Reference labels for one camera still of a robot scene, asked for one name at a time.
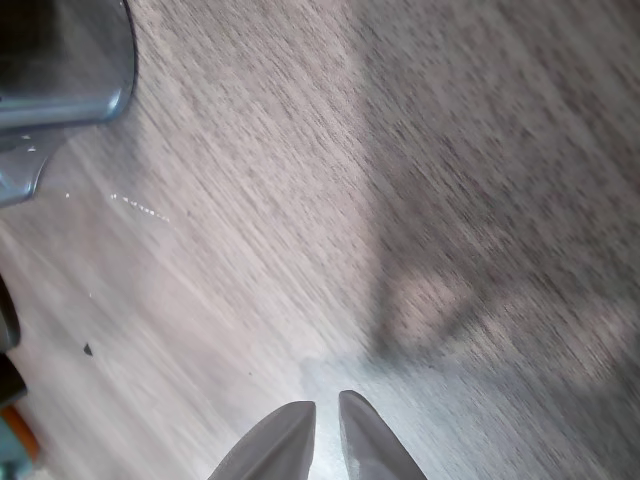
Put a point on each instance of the clear plastic blender jar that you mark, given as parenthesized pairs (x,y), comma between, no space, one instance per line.
(60,75)

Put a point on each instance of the tiny black crumb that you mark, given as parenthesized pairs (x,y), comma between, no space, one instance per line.
(88,349)

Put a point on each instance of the gripper left finger with grey tip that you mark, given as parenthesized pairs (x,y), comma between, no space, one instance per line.
(280,445)

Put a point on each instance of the gripper right finger with grey tip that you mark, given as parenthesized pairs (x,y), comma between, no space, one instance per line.
(370,440)

